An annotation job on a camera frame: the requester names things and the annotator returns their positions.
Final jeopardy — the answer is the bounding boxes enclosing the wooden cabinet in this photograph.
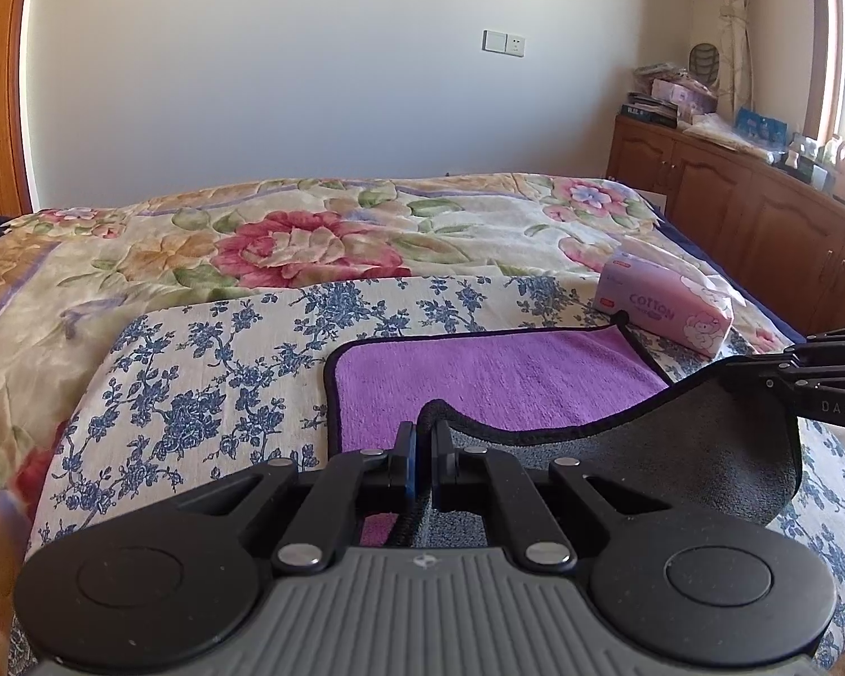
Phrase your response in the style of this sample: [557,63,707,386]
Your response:
[606,114,845,340]

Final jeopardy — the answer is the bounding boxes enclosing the blue printed box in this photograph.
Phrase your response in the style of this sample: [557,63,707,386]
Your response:
[734,108,791,146]

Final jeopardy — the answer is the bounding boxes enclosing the pink tissue pack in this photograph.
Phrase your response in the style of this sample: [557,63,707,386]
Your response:
[594,248,737,359]

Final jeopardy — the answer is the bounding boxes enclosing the purple and grey towel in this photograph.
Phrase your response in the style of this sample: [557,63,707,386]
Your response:
[324,322,805,552]

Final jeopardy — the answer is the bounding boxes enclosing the green striped vase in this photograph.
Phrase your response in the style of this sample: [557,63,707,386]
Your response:
[688,42,721,87]

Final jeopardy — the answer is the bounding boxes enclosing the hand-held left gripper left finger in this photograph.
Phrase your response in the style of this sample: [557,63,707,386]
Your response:
[171,422,421,576]

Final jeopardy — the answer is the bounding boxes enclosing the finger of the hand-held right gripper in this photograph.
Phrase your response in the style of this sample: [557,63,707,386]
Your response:
[781,322,845,368]
[717,354,819,413]

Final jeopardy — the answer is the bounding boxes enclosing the patterned cream curtain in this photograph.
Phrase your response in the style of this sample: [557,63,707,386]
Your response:
[714,0,756,129]

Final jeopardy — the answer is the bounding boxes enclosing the white wall switch plate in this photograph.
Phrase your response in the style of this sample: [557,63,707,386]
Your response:
[482,29,526,58]

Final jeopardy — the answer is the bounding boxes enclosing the blue floral white cloth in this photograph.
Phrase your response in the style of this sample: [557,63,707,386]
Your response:
[24,273,845,676]

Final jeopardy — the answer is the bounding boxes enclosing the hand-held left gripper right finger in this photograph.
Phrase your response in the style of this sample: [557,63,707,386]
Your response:
[430,425,671,573]

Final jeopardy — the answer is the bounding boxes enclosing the pink floral bedspread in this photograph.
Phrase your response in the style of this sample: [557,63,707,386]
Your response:
[0,171,681,676]

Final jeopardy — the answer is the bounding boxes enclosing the stack of dark books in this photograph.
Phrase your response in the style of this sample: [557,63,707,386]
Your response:
[621,90,681,130]

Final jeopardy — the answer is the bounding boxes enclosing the wooden window frame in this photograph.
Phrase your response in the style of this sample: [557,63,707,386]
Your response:
[804,0,845,145]

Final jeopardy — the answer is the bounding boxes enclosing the pink printed packets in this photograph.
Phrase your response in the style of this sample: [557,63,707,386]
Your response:
[632,62,721,115]

